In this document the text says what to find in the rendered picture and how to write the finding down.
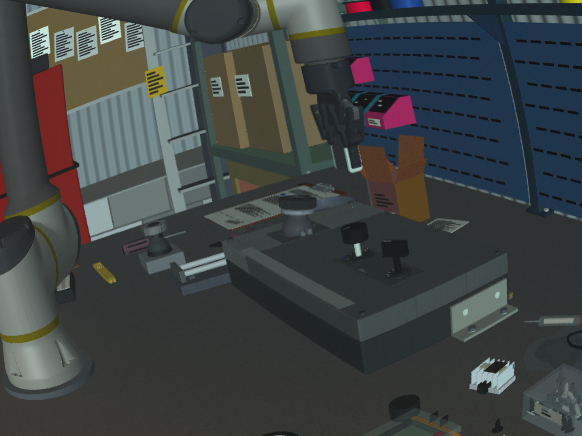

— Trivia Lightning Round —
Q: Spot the black fan switch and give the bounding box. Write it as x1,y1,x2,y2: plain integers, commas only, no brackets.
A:
380,238,410,277

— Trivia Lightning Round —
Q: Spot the black heater knob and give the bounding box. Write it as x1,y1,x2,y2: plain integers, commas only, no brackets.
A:
340,222,370,259

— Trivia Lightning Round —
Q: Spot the white terminal block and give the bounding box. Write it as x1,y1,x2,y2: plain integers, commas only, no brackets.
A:
469,356,518,395

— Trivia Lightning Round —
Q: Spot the grey fixture with white roller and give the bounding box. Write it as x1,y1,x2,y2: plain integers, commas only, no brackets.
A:
168,252,233,297

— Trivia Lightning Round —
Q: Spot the small white printed paper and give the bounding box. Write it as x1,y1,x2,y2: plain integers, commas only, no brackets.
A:
426,217,470,234

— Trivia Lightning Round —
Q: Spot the dark grey vent nozzle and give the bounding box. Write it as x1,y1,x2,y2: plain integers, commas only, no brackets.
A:
143,219,174,257

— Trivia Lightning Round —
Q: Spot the black round knob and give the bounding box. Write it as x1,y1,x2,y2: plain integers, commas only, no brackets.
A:
388,393,422,422

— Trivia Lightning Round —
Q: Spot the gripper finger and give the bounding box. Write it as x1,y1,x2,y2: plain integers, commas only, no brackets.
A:
338,97,366,174
309,102,341,148

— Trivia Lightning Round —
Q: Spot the large brown cardboard box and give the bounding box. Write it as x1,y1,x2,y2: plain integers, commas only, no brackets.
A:
201,40,326,156

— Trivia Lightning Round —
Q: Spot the grey nozzle stand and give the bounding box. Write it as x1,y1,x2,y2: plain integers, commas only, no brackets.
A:
138,248,187,275

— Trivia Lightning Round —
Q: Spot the small black box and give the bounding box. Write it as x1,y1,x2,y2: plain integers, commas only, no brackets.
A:
53,271,77,304

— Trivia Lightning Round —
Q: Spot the blue louvred panel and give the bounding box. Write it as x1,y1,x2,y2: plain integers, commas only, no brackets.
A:
339,2,582,220

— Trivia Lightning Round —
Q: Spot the yellow sign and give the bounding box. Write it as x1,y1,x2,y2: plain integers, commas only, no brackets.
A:
143,65,168,99

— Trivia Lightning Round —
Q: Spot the green device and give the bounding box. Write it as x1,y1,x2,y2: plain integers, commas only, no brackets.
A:
362,408,463,436

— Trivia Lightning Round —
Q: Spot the dark round dish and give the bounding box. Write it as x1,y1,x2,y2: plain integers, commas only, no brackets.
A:
522,333,582,379

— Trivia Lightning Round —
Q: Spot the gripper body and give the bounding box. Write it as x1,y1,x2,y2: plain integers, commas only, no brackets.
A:
300,57,357,110

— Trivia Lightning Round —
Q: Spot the white printed paper sheet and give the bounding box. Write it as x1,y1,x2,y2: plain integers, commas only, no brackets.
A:
203,192,292,229

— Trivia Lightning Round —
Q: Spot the green shelf rack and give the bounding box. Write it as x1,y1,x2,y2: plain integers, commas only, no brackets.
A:
187,27,340,202

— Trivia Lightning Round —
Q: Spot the light grey mounting bracket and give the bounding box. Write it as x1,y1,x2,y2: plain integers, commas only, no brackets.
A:
449,277,520,343

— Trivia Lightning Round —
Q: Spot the clear plastic parts box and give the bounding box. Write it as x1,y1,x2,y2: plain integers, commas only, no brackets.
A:
521,362,582,434

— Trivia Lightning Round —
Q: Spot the grey ladder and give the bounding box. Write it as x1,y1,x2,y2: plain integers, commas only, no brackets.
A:
144,41,220,213

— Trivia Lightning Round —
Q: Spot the grey dash module body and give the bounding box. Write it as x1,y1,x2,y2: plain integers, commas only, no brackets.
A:
221,198,510,376

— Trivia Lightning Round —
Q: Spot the red handled screwdriver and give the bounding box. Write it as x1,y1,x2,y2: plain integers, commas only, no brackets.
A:
522,313,582,328

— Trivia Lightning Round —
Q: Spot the large pink storage bin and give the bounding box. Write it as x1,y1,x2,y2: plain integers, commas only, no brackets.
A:
363,94,418,131

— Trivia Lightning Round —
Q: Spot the yellow flat clip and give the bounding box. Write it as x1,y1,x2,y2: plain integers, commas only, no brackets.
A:
91,261,118,286

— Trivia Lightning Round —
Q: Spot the red cabinet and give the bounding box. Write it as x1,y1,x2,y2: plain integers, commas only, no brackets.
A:
0,63,93,247

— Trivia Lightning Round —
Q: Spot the brown notice board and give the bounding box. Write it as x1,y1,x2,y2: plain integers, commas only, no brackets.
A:
25,3,154,113

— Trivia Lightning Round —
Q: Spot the red edged printed booklet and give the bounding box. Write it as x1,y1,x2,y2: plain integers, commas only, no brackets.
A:
294,182,352,211

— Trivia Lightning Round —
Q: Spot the open brown cardboard box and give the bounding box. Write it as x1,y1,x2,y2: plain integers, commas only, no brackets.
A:
359,134,431,224

